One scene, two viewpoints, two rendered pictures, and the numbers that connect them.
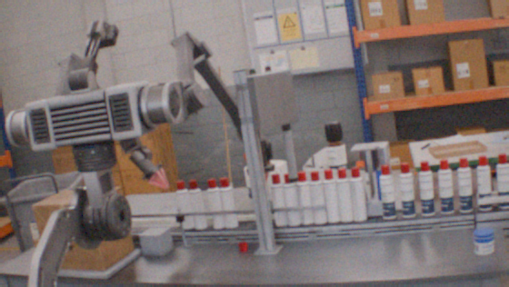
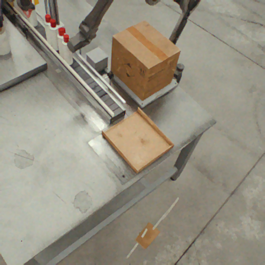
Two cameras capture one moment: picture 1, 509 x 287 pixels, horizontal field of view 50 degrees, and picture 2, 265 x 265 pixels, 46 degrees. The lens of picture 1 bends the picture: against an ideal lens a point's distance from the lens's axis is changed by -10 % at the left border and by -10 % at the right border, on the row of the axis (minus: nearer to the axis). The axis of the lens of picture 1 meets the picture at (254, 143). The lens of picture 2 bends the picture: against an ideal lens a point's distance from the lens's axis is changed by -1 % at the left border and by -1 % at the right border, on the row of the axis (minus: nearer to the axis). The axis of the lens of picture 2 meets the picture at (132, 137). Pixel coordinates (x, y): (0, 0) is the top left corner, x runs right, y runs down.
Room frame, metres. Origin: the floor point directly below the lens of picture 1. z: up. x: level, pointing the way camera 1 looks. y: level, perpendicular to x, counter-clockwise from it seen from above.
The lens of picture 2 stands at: (3.46, 1.22, 2.29)
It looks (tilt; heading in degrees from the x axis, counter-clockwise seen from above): 58 degrees down; 201
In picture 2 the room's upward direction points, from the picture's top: 11 degrees clockwise
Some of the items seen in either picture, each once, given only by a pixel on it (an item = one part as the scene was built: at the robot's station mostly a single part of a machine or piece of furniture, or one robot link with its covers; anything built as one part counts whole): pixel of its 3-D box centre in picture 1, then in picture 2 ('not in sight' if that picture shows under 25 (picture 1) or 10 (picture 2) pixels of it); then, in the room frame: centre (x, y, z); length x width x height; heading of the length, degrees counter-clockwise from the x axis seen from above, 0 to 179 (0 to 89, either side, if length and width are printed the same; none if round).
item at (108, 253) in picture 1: (83, 228); (143, 60); (2.21, 0.73, 0.99); 0.30 x 0.24 x 0.27; 70
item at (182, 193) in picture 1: (184, 204); (67, 49); (2.39, 0.32, 0.98); 0.05 x 0.05 x 0.20
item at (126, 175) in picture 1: (115, 159); not in sight; (5.98, 1.45, 0.70); 1.20 x 0.82 x 1.39; 83
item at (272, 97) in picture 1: (268, 99); not in sight; (2.15, -0.07, 1.38); 0.17 x 0.10 x 0.19; 124
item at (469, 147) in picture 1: (457, 149); not in sight; (3.35, -1.21, 0.82); 0.34 x 0.24 x 0.03; 83
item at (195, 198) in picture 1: (196, 204); (62, 43); (2.36, 0.27, 0.98); 0.05 x 0.05 x 0.20
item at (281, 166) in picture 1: (267, 180); not in sight; (2.76, -0.03, 0.95); 0.20 x 0.20 x 0.14
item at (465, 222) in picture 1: (268, 232); (39, 33); (2.26, 0.00, 0.85); 1.65 x 0.11 x 0.05; 69
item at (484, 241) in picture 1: (484, 241); not in sight; (1.69, -0.69, 0.87); 0.07 x 0.07 x 0.07
